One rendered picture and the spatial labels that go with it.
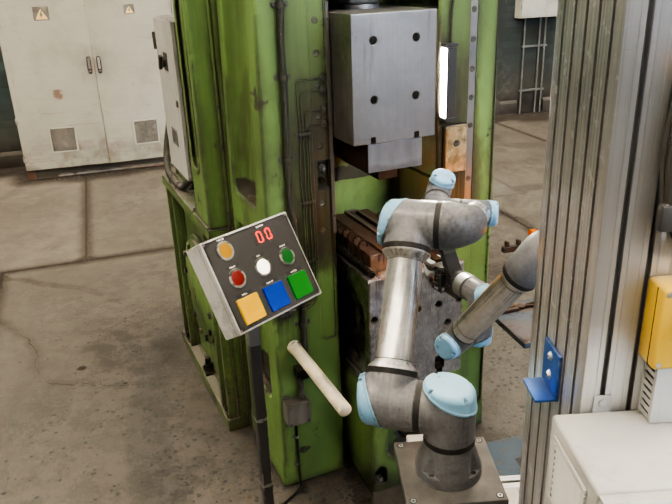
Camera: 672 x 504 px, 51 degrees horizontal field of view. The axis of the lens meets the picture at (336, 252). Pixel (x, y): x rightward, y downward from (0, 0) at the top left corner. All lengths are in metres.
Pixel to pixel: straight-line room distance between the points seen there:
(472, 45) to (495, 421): 1.64
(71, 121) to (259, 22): 5.41
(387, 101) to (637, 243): 1.33
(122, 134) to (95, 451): 4.72
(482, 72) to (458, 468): 1.50
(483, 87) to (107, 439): 2.17
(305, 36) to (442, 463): 1.35
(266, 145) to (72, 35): 5.25
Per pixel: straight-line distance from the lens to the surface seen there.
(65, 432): 3.48
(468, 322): 1.93
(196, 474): 3.06
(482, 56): 2.64
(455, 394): 1.56
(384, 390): 1.58
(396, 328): 1.61
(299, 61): 2.30
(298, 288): 2.13
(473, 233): 1.68
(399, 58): 2.29
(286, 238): 2.16
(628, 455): 1.15
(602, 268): 1.10
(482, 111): 2.67
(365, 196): 2.88
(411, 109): 2.33
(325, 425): 2.83
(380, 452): 2.76
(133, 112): 7.51
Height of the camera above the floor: 1.91
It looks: 22 degrees down
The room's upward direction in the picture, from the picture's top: 2 degrees counter-clockwise
